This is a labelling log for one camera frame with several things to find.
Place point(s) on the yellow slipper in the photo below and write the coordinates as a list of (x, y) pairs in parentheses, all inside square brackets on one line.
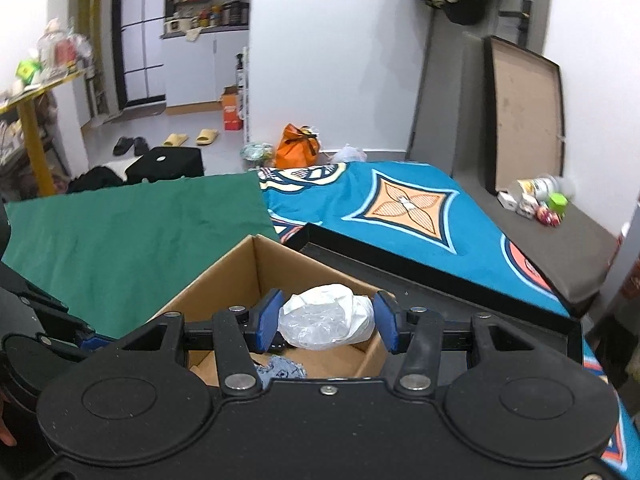
[(207, 137), (174, 140)]

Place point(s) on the black stool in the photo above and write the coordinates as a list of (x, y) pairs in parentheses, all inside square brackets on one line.
[(166, 163)]

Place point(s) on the red round toy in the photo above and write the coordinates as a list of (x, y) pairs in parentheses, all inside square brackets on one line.
[(546, 217)]

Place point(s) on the large black shallow tray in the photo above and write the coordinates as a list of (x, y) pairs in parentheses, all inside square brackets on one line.
[(415, 284)]

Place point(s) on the white bottle on bench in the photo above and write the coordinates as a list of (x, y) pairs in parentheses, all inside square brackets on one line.
[(542, 187)]

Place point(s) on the green lidded jar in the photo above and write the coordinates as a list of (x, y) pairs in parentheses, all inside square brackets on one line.
[(557, 202)]

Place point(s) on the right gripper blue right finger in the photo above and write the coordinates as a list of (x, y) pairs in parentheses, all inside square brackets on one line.
[(388, 320)]

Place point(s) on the yellow slipper left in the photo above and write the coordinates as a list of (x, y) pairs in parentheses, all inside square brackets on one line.
[(174, 140)]

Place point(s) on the open brown cardboard box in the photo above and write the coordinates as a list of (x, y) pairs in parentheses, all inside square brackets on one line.
[(259, 268)]

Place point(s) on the black lid leaning on wall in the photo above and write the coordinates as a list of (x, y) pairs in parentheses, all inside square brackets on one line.
[(525, 131)]

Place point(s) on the blue patterned blanket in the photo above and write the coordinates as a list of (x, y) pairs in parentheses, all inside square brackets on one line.
[(477, 399)]

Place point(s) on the yellow table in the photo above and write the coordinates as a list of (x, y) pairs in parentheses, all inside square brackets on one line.
[(24, 104)]

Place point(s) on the white small box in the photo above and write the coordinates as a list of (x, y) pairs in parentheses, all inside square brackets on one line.
[(507, 201)]

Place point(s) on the yellow slipper right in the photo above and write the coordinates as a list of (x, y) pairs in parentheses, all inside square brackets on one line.
[(207, 137)]

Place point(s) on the orange bag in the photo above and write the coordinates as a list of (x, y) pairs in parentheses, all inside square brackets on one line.
[(299, 147)]

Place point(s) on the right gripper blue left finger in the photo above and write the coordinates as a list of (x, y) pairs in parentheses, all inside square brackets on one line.
[(263, 322)]

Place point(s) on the green cloth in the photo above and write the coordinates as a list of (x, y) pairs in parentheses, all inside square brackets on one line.
[(115, 256)]

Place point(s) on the black slipper pair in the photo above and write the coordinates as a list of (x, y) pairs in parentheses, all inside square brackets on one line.
[(124, 144)]

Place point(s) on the clear plastic bag on floor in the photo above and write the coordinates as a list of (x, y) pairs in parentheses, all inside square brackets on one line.
[(348, 154)]

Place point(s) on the orange carton on floor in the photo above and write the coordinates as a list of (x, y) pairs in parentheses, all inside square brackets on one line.
[(231, 115)]

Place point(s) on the white plastic bag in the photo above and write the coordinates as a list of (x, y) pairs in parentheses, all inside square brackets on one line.
[(326, 317)]

